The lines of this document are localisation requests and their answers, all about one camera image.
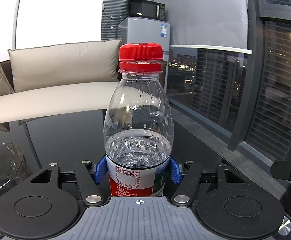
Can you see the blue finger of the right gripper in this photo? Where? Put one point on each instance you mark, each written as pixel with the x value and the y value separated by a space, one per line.
pixel 281 170

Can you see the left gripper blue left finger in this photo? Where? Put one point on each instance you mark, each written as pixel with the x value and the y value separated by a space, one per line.
pixel 100 170

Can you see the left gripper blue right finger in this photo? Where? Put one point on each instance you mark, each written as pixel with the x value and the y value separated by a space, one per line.
pixel 175 171

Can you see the clear water bottle red label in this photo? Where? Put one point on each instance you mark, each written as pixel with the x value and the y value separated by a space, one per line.
pixel 138 136

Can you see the red bottle cap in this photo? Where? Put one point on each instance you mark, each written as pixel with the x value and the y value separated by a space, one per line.
pixel 140 58

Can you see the beige sofa seat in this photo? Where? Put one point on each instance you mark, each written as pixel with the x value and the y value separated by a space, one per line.
pixel 55 100

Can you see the clear glass mug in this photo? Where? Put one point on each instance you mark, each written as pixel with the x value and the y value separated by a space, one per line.
pixel 13 167

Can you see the silver mini fridge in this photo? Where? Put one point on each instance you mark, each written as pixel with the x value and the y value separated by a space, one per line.
pixel 144 30

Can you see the black microwave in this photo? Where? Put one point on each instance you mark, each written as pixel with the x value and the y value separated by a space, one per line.
pixel 146 9

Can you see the white roller blind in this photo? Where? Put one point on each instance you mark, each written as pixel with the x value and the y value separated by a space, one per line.
pixel 208 24

